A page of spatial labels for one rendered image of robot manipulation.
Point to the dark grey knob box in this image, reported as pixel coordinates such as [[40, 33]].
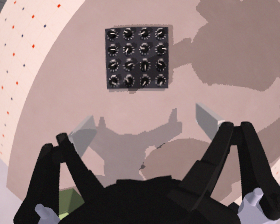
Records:
[[129, 69]]

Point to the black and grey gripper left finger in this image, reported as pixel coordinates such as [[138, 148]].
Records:
[[41, 203]]

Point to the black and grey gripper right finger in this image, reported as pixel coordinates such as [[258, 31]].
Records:
[[260, 190]]

